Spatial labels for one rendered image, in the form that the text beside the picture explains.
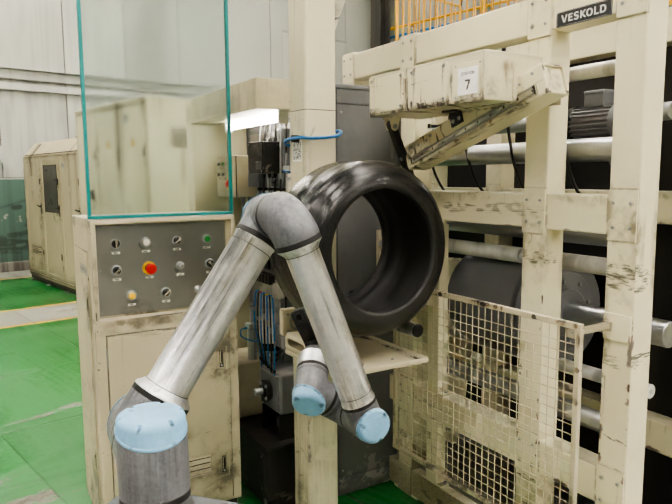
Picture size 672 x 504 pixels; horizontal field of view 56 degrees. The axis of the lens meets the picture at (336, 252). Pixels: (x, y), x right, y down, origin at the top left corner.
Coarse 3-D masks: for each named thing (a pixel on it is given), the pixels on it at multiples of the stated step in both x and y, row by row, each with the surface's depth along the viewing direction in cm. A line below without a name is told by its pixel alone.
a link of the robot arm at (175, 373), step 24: (240, 240) 159; (264, 240) 159; (216, 264) 159; (240, 264) 157; (264, 264) 162; (216, 288) 156; (240, 288) 157; (192, 312) 155; (216, 312) 155; (192, 336) 153; (216, 336) 156; (168, 360) 152; (192, 360) 153; (144, 384) 150; (168, 384) 151; (192, 384) 155; (120, 408) 151
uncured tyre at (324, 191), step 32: (288, 192) 212; (320, 192) 194; (352, 192) 195; (384, 192) 232; (416, 192) 207; (320, 224) 191; (384, 224) 236; (416, 224) 231; (384, 256) 237; (416, 256) 232; (288, 288) 205; (384, 288) 237; (416, 288) 226; (352, 320) 200; (384, 320) 206
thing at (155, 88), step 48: (96, 0) 222; (144, 0) 230; (192, 0) 239; (96, 48) 224; (144, 48) 232; (192, 48) 241; (96, 96) 225; (144, 96) 234; (192, 96) 243; (96, 144) 227; (144, 144) 235; (192, 144) 245; (96, 192) 228; (144, 192) 237; (192, 192) 246
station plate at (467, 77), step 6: (474, 66) 188; (462, 72) 192; (468, 72) 190; (474, 72) 188; (462, 78) 192; (468, 78) 190; (474, 78) 188; (462, 84) 193; (468, 84) 190; (474, 84) 188; (462, 90) 193; (468, 90) 191; (474, 90) 188
